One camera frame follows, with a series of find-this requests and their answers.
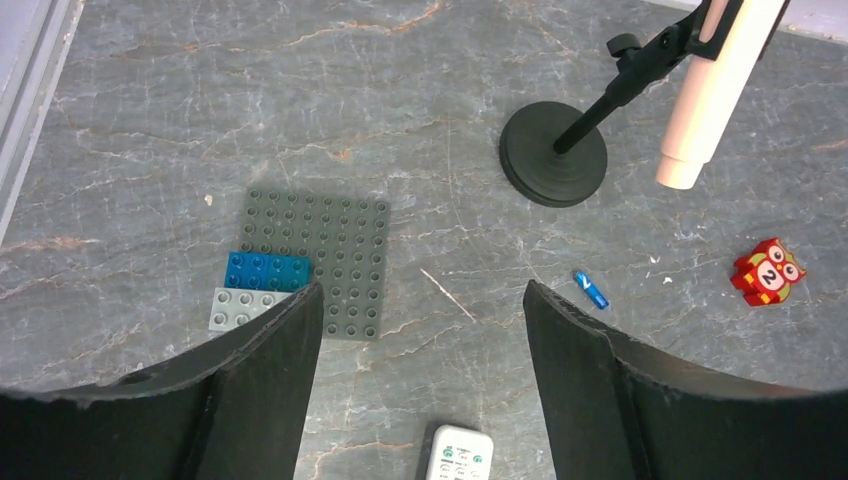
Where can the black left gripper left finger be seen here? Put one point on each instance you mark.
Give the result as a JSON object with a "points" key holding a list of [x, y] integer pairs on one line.
{"points": [[231, 408]]}

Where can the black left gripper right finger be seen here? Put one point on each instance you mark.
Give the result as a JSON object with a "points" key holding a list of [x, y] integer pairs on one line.
{"points": [[618, 408]]}

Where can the blue AAA battery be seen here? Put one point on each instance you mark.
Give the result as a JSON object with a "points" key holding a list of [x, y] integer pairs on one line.
{"points": [[590, 289]]}

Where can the white remote control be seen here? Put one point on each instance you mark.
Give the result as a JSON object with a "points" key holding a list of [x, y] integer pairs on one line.
{"points": [[460, 454]]}

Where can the light grey toy brick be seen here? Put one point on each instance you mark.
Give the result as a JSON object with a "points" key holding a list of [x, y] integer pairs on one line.
{"points": [[235, 307]]}

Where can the blue toy brick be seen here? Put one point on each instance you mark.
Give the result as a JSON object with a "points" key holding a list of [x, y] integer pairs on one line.
{"points": [[264, 272]]}

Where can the red owl toy block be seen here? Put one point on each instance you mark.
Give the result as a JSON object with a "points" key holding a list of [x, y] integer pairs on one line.
{"points": [[766, 275]]}

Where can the dark grey studded baseplate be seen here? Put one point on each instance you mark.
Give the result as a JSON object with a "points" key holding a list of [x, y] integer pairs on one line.
{"points": [[346, 240]]}

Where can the peach toy microphone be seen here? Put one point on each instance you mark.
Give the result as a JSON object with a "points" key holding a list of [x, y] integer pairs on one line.
{"points": [[727, 40]]}

